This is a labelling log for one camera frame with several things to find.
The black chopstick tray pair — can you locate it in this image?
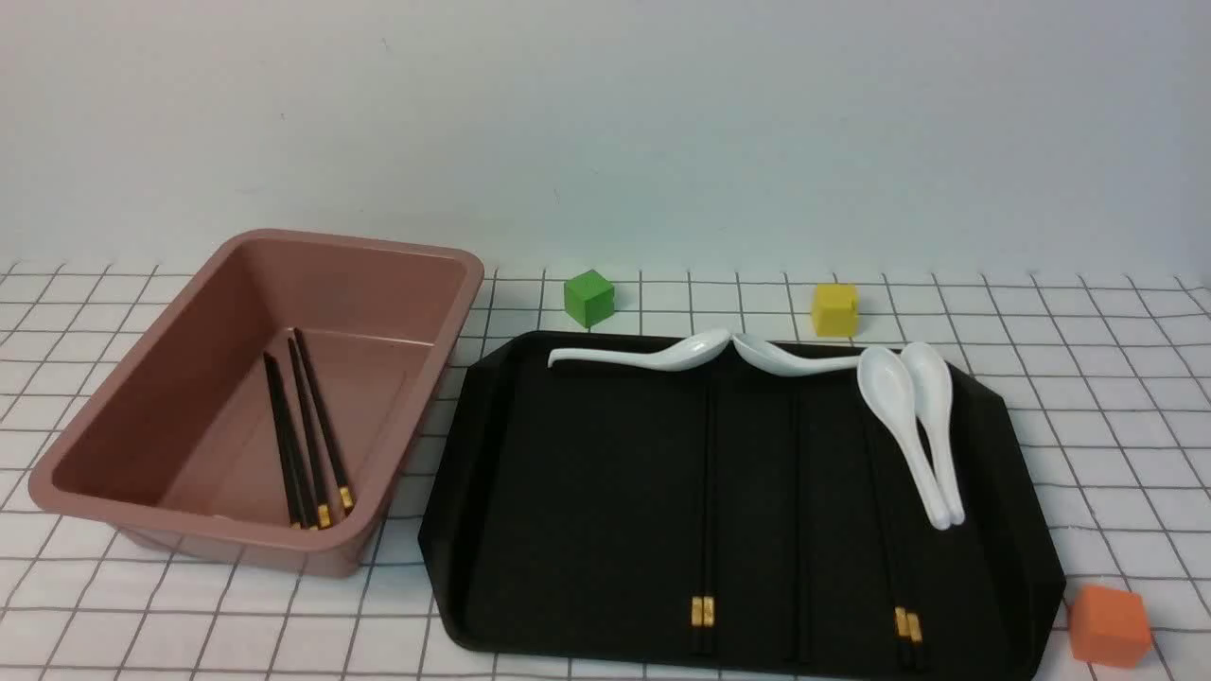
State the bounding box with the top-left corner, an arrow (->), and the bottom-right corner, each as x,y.
862,422 -> 914,673
691,384 -> 713,656

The green cube block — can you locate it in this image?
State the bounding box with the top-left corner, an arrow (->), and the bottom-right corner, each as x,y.
563,269 -> 615,328

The white spoon far left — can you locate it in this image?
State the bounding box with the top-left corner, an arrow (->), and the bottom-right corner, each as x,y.
549,328 -> 731,374

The white spoon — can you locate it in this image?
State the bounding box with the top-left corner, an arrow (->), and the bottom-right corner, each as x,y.
731,333 -> 859,376
857,347 -> 951,531
900,341 -> 966,526
549,328 -> 731,374

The white spoon centre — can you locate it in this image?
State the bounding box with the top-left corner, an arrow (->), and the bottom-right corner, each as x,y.
731,333 -> 859,376

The black plastic tray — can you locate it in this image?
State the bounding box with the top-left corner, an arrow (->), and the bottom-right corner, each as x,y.
419,331 -> 1064,680

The yellow cube block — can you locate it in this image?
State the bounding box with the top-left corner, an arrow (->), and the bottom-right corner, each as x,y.
813,284 -> 859,338

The white spoon front right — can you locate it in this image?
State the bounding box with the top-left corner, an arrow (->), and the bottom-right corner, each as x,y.
857,347 -> 951,531

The black chopstick in bin right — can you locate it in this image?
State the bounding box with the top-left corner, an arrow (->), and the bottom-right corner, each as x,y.
291,328 -> 355,525

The white spoon far right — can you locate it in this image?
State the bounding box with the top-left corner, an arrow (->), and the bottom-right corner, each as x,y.
900,341 -> 966,526

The black chopstick in bin middle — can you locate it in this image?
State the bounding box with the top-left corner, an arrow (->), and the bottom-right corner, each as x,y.
287,334 -> 332,530

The pink plastic bin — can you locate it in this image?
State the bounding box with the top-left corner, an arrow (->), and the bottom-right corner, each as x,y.
29,230 -> 484,578

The orange cube block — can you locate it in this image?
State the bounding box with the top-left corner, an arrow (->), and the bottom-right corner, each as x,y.
1068,585 -> 1150,668

